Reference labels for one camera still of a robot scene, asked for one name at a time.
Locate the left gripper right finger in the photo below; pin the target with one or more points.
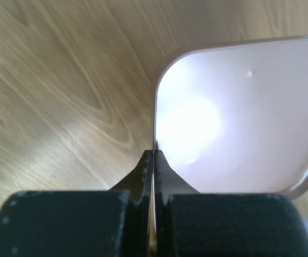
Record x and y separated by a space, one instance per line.
189 223

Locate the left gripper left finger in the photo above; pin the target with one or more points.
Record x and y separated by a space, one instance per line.
80 223

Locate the tin lid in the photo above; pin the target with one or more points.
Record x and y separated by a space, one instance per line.
234 119

